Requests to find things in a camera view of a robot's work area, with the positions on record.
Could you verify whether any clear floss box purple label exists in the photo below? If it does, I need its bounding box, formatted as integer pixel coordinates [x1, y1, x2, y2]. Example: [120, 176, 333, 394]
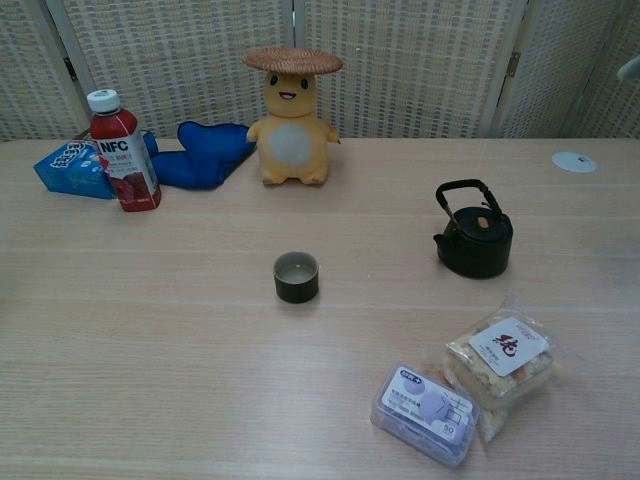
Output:
[369, 362, 481, 469]

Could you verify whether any round woven rattan coaster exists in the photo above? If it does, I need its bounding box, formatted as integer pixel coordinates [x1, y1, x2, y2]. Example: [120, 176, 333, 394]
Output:
[242, 46, 344, 76]

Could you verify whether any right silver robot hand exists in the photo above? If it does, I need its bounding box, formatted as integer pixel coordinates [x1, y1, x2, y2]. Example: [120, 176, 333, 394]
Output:
[617, 55, 640, 82]

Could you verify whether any yellow plush toy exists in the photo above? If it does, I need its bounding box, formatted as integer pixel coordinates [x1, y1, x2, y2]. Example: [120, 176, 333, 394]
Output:
[246, 69, 342, 187]

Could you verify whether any blue cookie box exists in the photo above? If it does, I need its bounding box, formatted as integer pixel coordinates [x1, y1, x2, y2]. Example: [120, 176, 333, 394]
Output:
[33, 130, 117, 201]

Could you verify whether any white round cable grommet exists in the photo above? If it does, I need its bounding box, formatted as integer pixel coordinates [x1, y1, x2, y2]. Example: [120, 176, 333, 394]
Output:
[551, 151, 599, 175]

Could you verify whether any clear snack bag white label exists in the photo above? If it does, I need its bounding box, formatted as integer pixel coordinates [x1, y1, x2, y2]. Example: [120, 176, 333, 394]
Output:
[442, 294, 564, 444]

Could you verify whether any red NFC juice bottle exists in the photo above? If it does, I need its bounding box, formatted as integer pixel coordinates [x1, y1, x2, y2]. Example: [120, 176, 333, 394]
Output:
[86, 88, 163, 213]

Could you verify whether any small dark ceramic cup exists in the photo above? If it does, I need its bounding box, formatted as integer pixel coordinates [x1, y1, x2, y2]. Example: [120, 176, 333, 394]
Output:
[272, 251, 320, 304]

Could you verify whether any black teapot with handle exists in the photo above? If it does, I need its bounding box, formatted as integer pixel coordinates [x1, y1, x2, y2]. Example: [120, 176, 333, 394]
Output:
[432, 178, 515, 280]

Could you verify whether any woven folding screen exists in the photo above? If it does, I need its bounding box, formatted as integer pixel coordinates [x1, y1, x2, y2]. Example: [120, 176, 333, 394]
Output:
[0, 0, 640, 144]

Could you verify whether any blue cloth pouch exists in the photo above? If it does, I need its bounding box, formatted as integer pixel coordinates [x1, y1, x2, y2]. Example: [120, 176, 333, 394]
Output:
[142, 121, 259, 192]

